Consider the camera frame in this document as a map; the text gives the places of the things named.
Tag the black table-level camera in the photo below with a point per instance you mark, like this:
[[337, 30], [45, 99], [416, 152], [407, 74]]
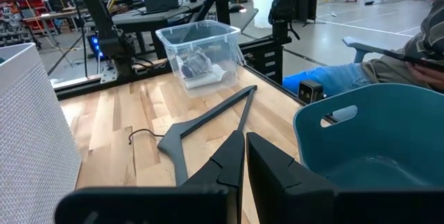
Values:
[[310, 92]]

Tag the black tablet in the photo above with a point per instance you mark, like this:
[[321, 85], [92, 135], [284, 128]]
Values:
[[416, 61]]

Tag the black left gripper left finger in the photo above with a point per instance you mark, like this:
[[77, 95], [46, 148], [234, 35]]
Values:
[[222, 175]]

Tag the teal plastic bin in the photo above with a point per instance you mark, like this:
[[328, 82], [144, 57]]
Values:
[[381, 140]]

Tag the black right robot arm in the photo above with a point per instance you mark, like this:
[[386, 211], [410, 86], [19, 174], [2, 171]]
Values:
[[104, 26]]

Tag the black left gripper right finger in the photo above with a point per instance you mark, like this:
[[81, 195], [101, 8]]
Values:
[[277, 189]]

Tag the white cloth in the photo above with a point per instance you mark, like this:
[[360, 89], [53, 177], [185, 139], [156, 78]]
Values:
[[204, 80]]

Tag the grey chair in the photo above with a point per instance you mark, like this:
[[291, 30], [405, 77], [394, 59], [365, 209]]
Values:
[[357, 47]]

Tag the white perforated plastic basket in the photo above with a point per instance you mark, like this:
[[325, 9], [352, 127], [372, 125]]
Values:
[[34, 130]]

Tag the person's hand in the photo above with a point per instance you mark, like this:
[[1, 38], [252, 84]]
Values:
[[426, 76]]

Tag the dark grey clothes hanger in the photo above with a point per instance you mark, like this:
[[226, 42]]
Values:
[[173, 140]]

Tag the dark grey desk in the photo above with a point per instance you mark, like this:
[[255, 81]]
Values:
[[156, 17]]

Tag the person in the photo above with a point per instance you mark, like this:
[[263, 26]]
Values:
[[333, 78]]

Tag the black control box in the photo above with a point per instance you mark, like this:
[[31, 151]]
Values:
[[267, 57]]

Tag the clear plastic container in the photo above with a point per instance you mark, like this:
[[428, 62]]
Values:
[[201, 43]]

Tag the navy white-striped Puma garment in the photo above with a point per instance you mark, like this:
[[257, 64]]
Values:
[[196, 65]]

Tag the red parts shelf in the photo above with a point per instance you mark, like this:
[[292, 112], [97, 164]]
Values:
[[31, 5]]

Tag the black aluminium rig frame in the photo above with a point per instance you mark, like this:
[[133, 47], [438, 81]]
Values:
[[79, 86]]

